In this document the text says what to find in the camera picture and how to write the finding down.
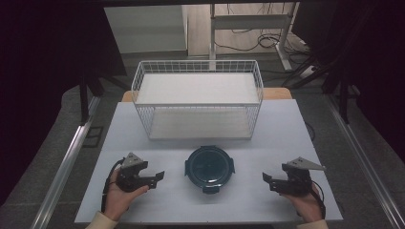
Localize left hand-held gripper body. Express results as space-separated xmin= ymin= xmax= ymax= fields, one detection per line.
xmin=115 ymin=152 xmax=151 ymax=194

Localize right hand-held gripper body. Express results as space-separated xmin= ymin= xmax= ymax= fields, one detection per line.
xmin=280 ymin=156 xmax=327 ymax=197

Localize person's left hand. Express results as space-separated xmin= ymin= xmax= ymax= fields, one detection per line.
xmin=103 ymin=168 xmax=150 ymax=222

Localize person's right hand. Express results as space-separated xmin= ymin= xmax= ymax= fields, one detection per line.
xmin=281 ymin=183 xmax=324 ymax=223

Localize dark round lid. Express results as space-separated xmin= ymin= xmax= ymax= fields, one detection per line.
xmin=183 ymin=145 xmax=236 ymax=195

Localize black stand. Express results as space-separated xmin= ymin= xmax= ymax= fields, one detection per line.
xmin=281 ymin=30 xmax=362 ymax=125
xmin=77 ymin=72 xmax=130 ymax=126

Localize white power strip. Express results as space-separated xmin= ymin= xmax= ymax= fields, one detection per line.
xmin=298 ymin=64 xmax=320 ymax=79

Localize white panel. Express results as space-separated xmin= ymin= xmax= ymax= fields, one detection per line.
xmin=103 ymin=4 xmax=189 ymax=54

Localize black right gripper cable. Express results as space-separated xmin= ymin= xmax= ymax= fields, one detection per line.
xmin=309 ymin=179 xmax=328 ymax=220

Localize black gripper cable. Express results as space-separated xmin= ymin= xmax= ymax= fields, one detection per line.
xmin=100 ymin=157 xmax=126 ymax=214
xmin=309 ymin=179 xmax=328 ymax=220

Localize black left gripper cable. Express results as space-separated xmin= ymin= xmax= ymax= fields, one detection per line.
xmin=100 ymin=157 xmax=126 ymax=214

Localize thin black cable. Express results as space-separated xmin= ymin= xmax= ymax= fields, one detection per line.
xmin=304 ymin=120 xmax=316 ymax=143

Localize black square floor frame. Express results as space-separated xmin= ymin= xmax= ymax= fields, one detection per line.
xmin=81 ymin=125 xmax=105 ymax=149

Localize metal rail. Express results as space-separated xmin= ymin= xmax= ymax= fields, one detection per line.
xmin=324 ymin=94 xmax=405 ymax=229
xmin=30 ymin=94 xmax=102 ymax=229

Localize white wire shelf rack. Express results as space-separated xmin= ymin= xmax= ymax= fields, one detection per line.
xmin=131 ymin=59 xmax=265 ymax=141

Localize black floor cables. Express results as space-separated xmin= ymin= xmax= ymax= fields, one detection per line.
xmin=214 ymin=28 xmax=311 ymax=65

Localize white desk frame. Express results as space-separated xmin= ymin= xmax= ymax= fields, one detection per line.
xmin=208 ymin=2 xmax=300 ymax=72

